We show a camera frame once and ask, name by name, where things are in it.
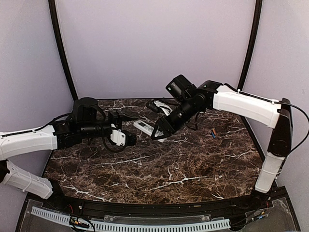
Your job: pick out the white remote control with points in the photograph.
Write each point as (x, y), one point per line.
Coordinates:
(146, 128)

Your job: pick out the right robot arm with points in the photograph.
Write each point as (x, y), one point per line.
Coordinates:
(214, 95)

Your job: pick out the right black frame post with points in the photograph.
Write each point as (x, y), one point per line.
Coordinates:
(251, 44)

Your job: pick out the black front rail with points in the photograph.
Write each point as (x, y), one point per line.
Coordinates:
(234, 207)

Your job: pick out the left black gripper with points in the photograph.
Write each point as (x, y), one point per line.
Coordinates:
(119, 116)

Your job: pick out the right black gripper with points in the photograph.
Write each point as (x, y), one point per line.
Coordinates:
(161, 123)

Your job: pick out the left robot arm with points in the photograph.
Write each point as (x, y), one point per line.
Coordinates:
(86, 121)

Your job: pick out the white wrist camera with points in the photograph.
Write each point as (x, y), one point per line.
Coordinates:
(158, 107)
(123, 138)

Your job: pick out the left black frame post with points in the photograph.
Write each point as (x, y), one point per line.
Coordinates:
(61, 49)

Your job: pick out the black frame post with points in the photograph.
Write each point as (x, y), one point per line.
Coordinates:
(61, 49)
(251, 44)

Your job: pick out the white slotted cable duct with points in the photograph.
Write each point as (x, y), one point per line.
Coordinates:
(134, 224)

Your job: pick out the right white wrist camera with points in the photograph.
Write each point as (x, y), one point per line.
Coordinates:
(158, 107)

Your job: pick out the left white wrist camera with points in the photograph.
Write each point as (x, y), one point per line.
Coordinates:
(123, 138)

